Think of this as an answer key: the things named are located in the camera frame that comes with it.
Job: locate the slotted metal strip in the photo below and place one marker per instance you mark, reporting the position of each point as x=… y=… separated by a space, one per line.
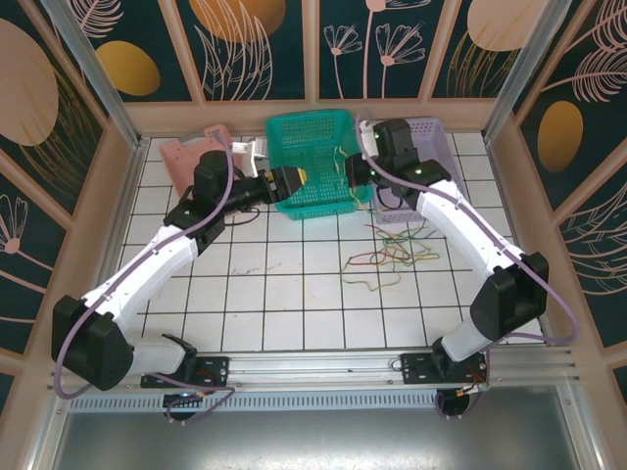
x=294 y=402

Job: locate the black circuit board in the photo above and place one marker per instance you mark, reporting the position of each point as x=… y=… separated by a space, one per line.
x=183 y=399

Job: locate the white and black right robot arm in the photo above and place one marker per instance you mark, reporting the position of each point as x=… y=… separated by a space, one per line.
x=465 y=230

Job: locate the aluminium corner post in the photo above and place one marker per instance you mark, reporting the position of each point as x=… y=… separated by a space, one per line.
x=95 y=73
x=526 y=73

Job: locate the aluminium side rail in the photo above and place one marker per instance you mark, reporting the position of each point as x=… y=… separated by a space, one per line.
x=128 y=191

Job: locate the lilac plastic basket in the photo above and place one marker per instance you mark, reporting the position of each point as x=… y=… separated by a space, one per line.
x=433 y=142

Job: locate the aluminium front rail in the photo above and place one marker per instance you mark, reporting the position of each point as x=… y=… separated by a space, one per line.
x=313 y=367

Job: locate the pink plastic basket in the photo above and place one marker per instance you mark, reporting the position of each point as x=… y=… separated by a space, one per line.
x=181 y=156

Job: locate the steel sheet panel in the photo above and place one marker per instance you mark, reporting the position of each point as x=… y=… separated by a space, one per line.
x=313 y=440

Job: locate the teal plastic basket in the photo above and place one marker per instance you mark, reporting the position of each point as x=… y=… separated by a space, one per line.
x=313 y=142

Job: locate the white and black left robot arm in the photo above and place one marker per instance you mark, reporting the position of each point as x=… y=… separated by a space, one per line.
x=147 y=274

